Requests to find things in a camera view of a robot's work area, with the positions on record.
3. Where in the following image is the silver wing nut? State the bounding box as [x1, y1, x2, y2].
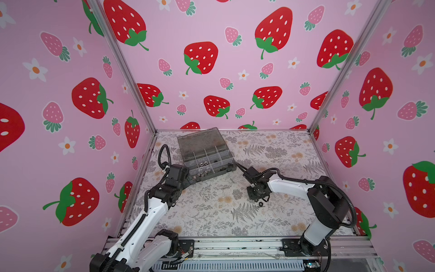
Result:
[197, 171, 209, 179]

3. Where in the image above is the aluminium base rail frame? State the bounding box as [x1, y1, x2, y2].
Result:
[93, 236, 378, 272]

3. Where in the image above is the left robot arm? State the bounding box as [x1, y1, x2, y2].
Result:
[89, 144, 193, 272]

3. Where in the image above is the clear plastic organizer box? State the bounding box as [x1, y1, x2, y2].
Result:
[177, 128, 237, 182]

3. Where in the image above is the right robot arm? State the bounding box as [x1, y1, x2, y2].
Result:
[236, 163, 358, 256]

